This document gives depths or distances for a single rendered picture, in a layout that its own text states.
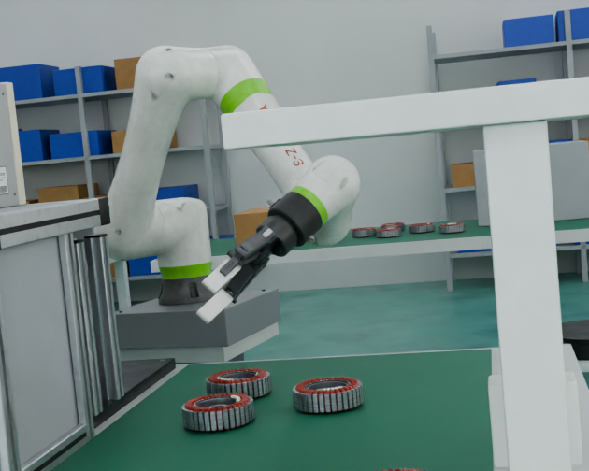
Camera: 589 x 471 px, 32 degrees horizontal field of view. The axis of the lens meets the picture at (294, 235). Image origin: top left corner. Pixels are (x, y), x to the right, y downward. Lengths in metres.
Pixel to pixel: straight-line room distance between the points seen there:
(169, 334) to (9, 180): 0.72
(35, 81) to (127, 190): 6.34
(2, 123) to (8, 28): 7.60
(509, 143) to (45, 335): 0.79
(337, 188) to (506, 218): 0.95
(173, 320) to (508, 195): 1.42
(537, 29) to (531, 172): 6.84
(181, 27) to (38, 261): 7.30
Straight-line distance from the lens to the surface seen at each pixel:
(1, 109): 1.73
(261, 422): 1.60
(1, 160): 1.71
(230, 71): 2.21
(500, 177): 0.99
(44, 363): 1.51
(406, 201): 8.36
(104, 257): 1.74
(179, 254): 2.41
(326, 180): 1.91
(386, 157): 8.36
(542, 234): 0.99
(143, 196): 2.27
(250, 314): 2.37
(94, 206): 1.68
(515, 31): 7.81
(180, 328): 2.30
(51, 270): 1.55
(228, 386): 1.73
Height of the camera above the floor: 1.16
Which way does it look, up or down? 5 degrees down
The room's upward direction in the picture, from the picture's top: 5 degrees counter-clockwise
